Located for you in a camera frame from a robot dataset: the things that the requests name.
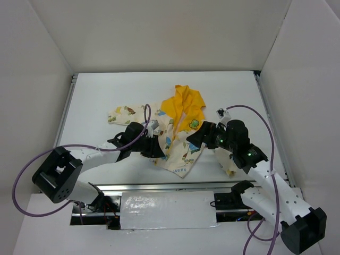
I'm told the yellow cream printed kids jacket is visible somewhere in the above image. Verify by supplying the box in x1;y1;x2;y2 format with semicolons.
108;85;236;178

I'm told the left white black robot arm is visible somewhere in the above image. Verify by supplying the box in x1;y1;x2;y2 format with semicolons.
32;120;164;212

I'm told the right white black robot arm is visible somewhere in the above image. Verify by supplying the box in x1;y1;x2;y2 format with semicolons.
187;120;327;254

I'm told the white foil cover plate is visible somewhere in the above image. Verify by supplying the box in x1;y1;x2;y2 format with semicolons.
120;191;218;230

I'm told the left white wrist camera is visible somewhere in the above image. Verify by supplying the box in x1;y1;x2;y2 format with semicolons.
146;120;163;138

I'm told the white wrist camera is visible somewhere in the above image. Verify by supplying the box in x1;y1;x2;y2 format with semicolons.
146;120;163;138
216;108;232;126

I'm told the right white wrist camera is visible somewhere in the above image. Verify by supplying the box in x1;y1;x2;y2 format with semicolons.
216;108;232;126

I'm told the aluminium front rail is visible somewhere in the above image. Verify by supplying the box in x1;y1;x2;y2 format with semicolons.
96;181;240;196

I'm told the right aluminium side rail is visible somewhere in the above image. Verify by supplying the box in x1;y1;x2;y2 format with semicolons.
252;70;296;188

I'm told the aluminium side rail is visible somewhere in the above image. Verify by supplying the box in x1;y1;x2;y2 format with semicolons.
53;73;79;147
252;70;296;188

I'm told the left aluminium side rail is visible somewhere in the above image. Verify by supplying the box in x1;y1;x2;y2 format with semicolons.
53;73;79;147

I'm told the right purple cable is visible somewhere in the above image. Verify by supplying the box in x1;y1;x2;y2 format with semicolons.
220;105;282;255

